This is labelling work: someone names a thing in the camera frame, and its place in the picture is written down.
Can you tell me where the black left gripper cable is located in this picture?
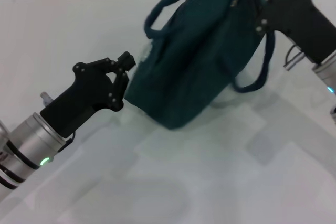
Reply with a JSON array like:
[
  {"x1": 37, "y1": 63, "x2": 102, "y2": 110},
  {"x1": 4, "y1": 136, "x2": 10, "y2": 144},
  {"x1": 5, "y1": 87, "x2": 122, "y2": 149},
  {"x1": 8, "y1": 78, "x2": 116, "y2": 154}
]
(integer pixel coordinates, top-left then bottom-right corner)
[{"x1": 56, "y1": 131, "x2": 77, "y2": 154}]

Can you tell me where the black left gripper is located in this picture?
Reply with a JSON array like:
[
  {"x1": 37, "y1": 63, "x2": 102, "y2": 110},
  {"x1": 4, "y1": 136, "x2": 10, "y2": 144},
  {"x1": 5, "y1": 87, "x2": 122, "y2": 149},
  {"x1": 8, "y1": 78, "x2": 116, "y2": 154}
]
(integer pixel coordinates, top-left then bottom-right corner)
[{"x1": 39, "y1": 51, "x2": 137, "y2": 140}]

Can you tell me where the dark blue insulated lunch bag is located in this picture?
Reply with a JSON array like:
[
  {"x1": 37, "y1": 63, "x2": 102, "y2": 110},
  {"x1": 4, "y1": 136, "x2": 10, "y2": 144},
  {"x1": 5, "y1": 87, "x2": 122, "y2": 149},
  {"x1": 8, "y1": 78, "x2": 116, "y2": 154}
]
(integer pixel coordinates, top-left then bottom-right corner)
[{"x1": 124, "y1": 0, "x2": 276, "y2": 130}]

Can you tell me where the silver left gripper connector stub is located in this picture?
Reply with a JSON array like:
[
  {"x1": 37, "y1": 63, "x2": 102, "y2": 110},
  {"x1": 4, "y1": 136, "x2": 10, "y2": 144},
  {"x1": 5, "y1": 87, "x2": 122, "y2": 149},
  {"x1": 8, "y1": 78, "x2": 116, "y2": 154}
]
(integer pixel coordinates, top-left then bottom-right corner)
[{"x1": 39, "y1": 91, "x2": 54, "y2": 107}]

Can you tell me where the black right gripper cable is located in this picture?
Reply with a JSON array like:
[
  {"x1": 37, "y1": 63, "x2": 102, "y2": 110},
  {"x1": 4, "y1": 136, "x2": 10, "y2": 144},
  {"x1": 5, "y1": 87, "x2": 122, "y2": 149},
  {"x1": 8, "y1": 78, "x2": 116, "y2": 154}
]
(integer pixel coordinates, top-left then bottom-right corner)
[{"x1": 282, "y1": 45, "x2": 307, "y2": 72}]

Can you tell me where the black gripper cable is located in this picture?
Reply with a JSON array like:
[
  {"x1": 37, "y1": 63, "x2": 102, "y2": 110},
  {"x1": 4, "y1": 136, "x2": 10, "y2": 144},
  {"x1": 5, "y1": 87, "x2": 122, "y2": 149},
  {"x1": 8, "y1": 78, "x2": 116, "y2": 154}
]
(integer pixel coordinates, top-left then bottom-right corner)
[
  {"x1": 56, "y1": 131, "x2": 77, "y2": 154},
  {"x1": 282, "y1": 45, "x2": 307, "y2": 72}
]

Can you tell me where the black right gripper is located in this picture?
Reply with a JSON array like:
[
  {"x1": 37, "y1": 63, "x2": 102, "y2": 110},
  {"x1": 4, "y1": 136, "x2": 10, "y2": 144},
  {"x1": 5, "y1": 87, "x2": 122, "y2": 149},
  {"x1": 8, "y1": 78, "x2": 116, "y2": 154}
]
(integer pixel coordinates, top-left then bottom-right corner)
[{"x1": 241, "y1": 0, "x2": 336, "y2": 65}]

